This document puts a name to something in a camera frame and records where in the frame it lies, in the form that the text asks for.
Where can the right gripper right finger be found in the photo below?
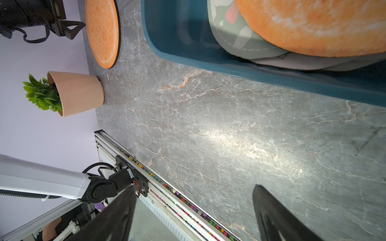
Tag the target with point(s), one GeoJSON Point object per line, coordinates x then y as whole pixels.
{"type": "Point", "coordinates": [276, 222]}

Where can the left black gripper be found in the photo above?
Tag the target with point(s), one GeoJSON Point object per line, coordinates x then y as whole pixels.
{"type": "Point", "coordinates": [31, 13]}

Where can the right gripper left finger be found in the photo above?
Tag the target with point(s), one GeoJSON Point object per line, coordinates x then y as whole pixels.
{"type": "Point", "coordinates": [114, 223]}

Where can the orange cork coaster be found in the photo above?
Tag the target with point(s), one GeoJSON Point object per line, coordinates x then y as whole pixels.
{"type": "Point", "coordinates": [319, 28]}
{"type": "Point", "coordinates": [103, 31]}

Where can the teal plastic storage box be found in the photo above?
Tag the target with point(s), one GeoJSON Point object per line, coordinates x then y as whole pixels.
{"type": "Point", "coordinates": [179, 31]}

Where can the pale green bunny coaster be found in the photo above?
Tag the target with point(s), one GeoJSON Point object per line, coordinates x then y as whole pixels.
{"type": "Point", "coordinates": [234, 35]}

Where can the blue orange animals coaster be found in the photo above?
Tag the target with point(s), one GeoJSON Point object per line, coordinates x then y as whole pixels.
{"type": "Point", "coordinates": [308, 63]}

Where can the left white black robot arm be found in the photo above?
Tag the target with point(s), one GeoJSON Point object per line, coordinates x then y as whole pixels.
{"type": "Point", "coordinates": [19, 177]}

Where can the small potted green plant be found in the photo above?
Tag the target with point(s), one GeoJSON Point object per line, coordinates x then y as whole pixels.
{"type": "Point", "coordinates": [65, 93]}

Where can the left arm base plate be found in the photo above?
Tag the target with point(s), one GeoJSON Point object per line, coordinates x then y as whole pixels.
{"type": "Point", "coordinates": [137, 177]}

